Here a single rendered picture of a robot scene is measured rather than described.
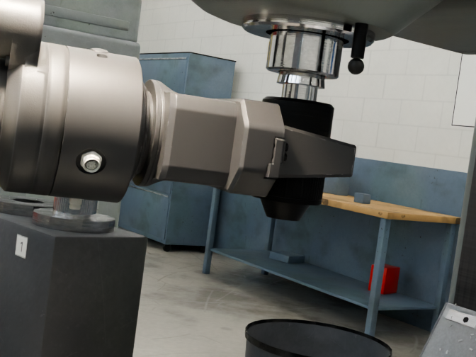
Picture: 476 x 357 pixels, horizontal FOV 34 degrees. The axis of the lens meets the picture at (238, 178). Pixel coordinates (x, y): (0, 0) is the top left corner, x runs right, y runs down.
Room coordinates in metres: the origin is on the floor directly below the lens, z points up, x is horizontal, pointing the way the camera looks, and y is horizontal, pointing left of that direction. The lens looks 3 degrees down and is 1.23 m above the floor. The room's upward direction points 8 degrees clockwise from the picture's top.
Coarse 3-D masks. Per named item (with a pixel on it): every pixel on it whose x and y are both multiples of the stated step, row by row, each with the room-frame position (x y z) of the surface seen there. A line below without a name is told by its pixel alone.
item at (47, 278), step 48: (0, 240) 0.84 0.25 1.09; (48, 240) 0.78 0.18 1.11; (96, 240) 0.80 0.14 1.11; (144, 240) 0.85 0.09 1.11; (0, 288) 0.83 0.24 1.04; (48, 288) 0.77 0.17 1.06; (96, 288) 0.81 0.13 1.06; (0, 336) 0.83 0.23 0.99; (48, 336) 0.77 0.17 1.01; (96, 336) 0.81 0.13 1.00
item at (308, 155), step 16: (288, 128) 0.47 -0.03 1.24; (288, 144) 0.47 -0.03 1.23; (304, 144) 0.47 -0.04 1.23; (320, 144) 0.48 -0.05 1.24; (336, 144) 0.48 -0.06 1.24; (352, 144) 0.49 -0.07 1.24; (288, 160) 0.47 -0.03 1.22; (304, 160) 0.47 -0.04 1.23; (320, 160) 0.48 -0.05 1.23; (336, 160) 0.48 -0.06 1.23; (352, 160) 0.48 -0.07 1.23; (288, 176) 0.47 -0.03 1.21; (304, 176) 0.48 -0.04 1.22; (320, 176) 0.48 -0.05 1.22; (336, 176) 0.48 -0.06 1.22
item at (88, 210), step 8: (56, 200) 0.84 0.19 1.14; (64, 200) 0.83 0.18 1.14; (88, 200) 0.84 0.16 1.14; (96, 200) 0.85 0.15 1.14; (56, 208) 0.84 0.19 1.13; (64, 208) 0.83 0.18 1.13; (80, 208) 0.83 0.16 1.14; (88, 208) 0.84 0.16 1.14; (96, 208) 0.86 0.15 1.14; (72, 216) 0.83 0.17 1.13; (80, 216) 0.83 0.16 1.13; (88, 216) 0.84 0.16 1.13
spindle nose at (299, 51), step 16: (272, 32) 0.50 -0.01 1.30; (288, 32) 0.49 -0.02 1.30; (304, 32) 0.48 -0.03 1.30; (272, 48) 0.50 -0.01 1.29; (288, 48) 0.48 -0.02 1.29; (304, 48) 0.48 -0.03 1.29; (320, 48) 0.48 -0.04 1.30; (336, 48) 0.49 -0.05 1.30; (272, 64) 0.49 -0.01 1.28; (288, 64) 0.48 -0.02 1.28; (304, 64) 0.48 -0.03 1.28; (320, 64) 0.48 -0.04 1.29; (336, 64) 0.49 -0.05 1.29
